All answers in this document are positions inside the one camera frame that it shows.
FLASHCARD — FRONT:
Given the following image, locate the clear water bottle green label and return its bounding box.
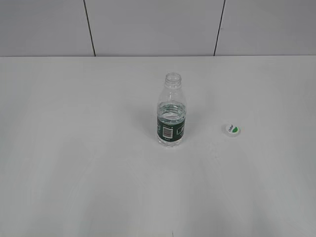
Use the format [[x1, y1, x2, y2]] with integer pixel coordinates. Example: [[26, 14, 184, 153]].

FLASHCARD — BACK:
[[157, 73, 187, 147]]

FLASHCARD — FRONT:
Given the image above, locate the white green bottle cap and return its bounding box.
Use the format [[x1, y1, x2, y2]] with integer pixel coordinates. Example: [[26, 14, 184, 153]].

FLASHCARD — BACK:
[[221, 123, 241, 138]]

